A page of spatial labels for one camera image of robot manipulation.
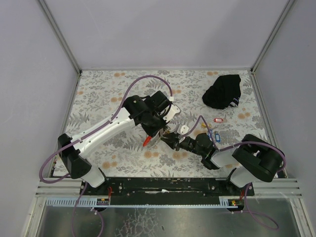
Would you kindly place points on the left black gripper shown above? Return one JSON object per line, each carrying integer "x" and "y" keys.
{"x": 153, "y": 132}

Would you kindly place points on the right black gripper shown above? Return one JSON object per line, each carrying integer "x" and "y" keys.
{"x": 176, "y": 142}

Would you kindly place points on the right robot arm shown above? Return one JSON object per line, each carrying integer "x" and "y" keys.
{"x": 258, "y": 160}

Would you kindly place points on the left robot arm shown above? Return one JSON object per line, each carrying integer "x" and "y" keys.
{"x": 74, "y": 151}

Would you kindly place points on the floral table mat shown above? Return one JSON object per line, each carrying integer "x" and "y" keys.
{"x": 103, "y": 93}

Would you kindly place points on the red key tag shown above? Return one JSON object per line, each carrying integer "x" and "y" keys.
{"x": 218, "y": 120}

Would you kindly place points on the black cloth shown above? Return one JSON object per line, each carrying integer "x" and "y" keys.
{"x": 224, "y": 93}

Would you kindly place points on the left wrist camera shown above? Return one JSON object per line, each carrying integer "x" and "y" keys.
{"x": 174, "y": 111}

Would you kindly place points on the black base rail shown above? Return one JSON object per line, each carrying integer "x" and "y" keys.
{"x": 165, "y": 191}

